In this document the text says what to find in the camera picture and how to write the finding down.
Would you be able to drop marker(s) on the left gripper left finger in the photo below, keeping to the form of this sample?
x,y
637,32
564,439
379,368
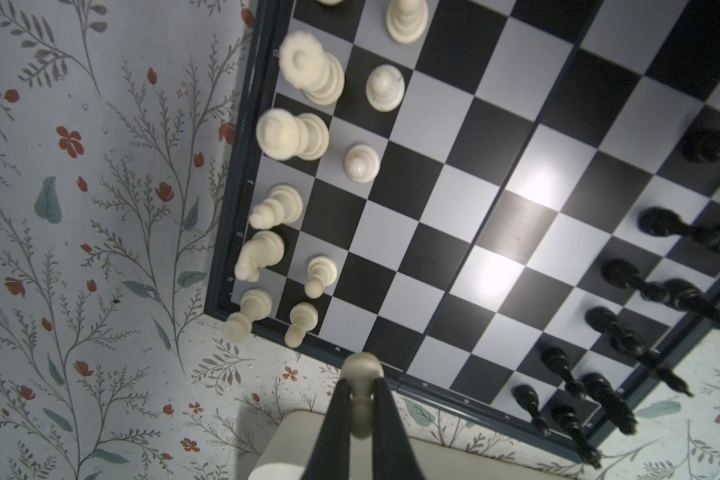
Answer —
x,y
330,457

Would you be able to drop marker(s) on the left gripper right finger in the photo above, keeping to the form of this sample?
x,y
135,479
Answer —
x,y
392,455

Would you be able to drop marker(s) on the white chess piece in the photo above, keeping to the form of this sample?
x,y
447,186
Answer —
x,y
361,370

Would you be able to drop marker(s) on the black white chess board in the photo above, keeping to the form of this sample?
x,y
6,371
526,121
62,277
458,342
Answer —
x,y
498,88

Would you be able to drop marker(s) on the white chess pieces on board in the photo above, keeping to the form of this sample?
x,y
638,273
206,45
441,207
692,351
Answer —
x,y
362,200

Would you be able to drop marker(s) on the black chess pieces on board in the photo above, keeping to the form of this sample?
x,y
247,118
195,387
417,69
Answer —
x,y
621,278

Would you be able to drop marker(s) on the white plastic tray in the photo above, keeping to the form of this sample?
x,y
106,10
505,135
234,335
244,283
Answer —
x,y
288,452

